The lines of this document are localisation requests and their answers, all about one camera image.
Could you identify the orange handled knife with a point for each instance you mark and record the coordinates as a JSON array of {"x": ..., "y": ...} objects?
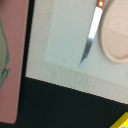
[{"x": 93, "y": 29}]

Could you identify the yellow toy box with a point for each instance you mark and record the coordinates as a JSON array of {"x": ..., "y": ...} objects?
[{"x": 122, "y": 122}]

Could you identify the white woven placemat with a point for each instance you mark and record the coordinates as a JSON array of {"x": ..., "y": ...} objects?
[{"x": 58, "y": 35}]

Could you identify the round wooden plate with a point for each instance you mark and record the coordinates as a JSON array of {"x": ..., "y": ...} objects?
[{"x": 114, "y": 31}]

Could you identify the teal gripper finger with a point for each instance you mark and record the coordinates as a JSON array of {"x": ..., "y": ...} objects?
[{"x": 4, "y": 56}]

